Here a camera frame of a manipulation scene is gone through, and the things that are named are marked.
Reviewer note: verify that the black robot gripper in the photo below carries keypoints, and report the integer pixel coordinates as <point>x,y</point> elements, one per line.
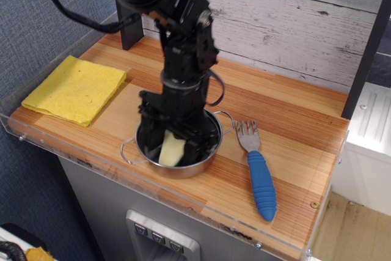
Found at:
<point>180,109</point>

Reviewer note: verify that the green toy avocado half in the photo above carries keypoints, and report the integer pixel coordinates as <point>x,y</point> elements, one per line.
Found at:
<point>172,150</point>

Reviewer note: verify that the stainless steel pot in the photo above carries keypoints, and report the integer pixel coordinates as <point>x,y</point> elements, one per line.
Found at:
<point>179,172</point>

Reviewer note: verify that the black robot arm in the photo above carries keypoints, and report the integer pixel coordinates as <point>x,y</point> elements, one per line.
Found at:
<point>189,54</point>

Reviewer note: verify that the grey toy fridge cabinet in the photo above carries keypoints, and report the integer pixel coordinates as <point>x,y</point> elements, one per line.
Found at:
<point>105,202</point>

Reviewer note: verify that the silver dispenser button panel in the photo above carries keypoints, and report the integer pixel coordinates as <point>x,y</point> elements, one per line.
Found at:
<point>153,240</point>

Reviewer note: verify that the yellow folded cloth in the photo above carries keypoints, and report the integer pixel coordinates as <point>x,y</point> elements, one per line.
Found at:
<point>75,91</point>

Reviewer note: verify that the clear acrylic table guard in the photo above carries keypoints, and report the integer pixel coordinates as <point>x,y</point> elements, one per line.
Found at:
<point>291,79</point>

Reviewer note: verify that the yellow object in corner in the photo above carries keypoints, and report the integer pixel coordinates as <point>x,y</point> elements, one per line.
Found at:
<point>38,254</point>

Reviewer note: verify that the white toy sink unit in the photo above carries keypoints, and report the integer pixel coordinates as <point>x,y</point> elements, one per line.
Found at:
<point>362,171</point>

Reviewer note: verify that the blue handled metal fork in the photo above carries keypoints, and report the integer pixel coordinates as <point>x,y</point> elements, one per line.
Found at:
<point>263,189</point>

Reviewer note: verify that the black right support post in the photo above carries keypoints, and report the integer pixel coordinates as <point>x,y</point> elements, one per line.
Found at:
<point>366,61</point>

